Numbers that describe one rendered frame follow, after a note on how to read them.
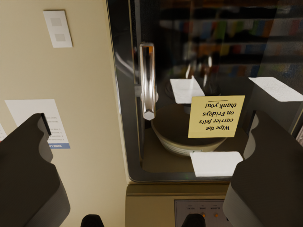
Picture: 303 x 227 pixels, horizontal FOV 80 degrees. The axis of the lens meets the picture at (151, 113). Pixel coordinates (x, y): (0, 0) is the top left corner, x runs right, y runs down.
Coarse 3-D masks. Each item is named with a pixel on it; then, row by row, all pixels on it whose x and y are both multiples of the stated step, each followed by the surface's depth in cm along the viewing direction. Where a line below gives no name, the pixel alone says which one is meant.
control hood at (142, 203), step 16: (128, 192) 37; (144, 192) 36; (160, 192) 36; (176, 192) 36; (192, 192) 36; (208, 192) 36; (224, 192) 36; (128, 208) 36; (144, 208) 36; (160, 208) 36; (128, 224) 35; (144, 224) 35; (160, 224) 35
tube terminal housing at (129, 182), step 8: (104, 0) 21; (104, 8) 22; (104, 16) 22; (112, 56) 24; (112, 64) 25; (112, 72) 26; (120, 120) 30; (120, 128) 31; (120, 136) 32; (128, 184) 38; (136, 184) 38; (144, 184) 38; (152, 184) 38; (160, 184) 38; (168, 184) 38; (176, 184) 38; (184, 184) 38
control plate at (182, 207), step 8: (176, 200) 36; (184, 200) 36; (192, 200) 36; (200, 200) 36; (208, 200) 36; (216, 200) 36; (176, 208) 35; (184, 208) 35; (192, 208) 35; (200, 208) 35; (208, 208) 35; (216, 208) 35; (176, 216) 35; (184, 216) 35; (208, 216) 35; (224, 216) 35; (176, 224) 35; (208, 224) 35; (216, 224) 35; (224, 224) 35
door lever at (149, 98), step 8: (144, 48) 18; (152, 48) 18; (144, 56) 18; (152, 56) 18; (144, 64) 19; (152, 64) 19; (144, 72) 19; (152, 72) 19; (144, 80) 20; (152, 80) 20; (144, 88) 20; (152, 88) 20; (144, 96) 21; (152, 96) 21; (144, 104) 21; (152, 104) 21; (144, 112) 22; (152, 112) 22
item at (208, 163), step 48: (144, 0) 20; (192, 0) 20; (240, 0) 20; (288, 0) 20; (192, 48) 23; (240, 48) 23; (288, 48) 23; (192, 96) 26; (288, 96) 26; (144, 144) 31; (192, 144) 31; (240, 144) 31
